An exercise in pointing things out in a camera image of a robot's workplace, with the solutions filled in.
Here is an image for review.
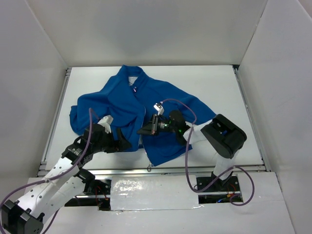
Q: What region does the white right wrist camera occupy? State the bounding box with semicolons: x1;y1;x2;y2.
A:
154;102;164;116

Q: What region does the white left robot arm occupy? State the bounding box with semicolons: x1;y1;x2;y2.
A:
0;124;132;234

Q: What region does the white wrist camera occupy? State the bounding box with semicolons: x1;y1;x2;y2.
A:
97;115;114;134
154;102;164;116

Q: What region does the silver zipper pull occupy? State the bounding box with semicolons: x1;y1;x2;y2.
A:
147;162;153;172

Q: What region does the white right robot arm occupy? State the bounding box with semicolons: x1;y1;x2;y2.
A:
137;110;247;193

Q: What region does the aluminium front rail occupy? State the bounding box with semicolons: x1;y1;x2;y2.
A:
37;164;266;177

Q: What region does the blue zip-up fleece jacket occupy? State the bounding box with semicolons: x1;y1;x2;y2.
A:
69;65;215;166

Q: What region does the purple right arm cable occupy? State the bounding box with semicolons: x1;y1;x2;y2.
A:
160;98;256;207

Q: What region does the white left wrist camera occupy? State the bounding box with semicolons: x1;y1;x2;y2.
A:
97;115;114;134

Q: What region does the white foil-taped front panel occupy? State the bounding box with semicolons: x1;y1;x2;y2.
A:
110;175;200;211

